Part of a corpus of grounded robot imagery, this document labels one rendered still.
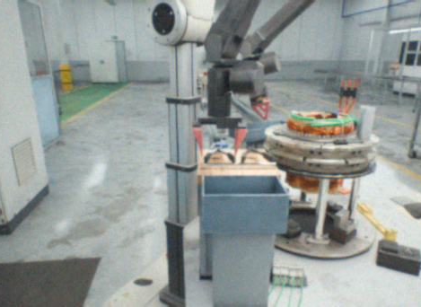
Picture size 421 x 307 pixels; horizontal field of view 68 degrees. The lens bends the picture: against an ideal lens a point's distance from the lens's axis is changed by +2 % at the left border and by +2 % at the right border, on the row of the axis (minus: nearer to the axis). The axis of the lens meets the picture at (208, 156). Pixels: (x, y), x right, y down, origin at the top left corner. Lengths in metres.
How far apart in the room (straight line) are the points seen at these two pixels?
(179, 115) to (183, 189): 0.29
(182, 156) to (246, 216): 0.61
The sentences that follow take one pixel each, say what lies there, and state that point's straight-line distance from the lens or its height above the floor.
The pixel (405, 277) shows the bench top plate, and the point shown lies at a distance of 0.98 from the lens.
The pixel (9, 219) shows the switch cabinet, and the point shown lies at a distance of 2.85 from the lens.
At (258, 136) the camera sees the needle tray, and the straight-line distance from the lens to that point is 1.15.
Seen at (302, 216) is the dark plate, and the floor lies 0.78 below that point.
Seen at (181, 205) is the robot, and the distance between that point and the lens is 1.25.
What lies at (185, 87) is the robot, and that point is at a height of 1.21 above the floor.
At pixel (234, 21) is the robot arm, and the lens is 0.69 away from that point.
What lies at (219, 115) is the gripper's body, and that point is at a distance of 0.71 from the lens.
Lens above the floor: 1.32
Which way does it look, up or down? 18 degrees down
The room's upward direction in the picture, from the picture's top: straight up
